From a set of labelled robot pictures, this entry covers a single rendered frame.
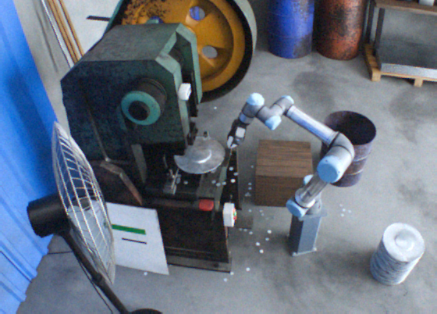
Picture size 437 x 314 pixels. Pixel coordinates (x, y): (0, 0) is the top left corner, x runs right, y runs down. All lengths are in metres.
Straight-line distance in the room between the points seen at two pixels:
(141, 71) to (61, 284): 1.74
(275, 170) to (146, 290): 1.22
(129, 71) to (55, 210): 0.69
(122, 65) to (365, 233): 2.03
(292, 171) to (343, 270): 0.79
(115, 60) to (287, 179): 1.48
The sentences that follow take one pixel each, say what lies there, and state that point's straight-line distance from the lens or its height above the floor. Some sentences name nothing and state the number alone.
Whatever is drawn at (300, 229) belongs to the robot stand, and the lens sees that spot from 2.25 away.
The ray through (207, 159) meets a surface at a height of 0.78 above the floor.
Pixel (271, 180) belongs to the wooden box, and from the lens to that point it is 2.50.
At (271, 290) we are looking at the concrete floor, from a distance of 2.38.
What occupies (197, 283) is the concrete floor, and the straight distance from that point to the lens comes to 2.42.
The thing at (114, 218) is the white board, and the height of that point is 0.47.
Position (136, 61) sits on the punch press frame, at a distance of 1.51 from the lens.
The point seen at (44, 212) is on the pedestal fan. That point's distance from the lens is 1.18.
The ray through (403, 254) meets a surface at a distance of 2.30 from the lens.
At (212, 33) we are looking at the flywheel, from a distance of 1.98.
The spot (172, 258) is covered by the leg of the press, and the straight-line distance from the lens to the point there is 2.51.
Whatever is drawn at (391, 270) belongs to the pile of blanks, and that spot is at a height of 0.19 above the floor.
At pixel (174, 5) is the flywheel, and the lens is 1.97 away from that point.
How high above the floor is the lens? 2.17
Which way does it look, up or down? 43 degrees down
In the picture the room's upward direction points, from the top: 5 degrees counter-clockwise
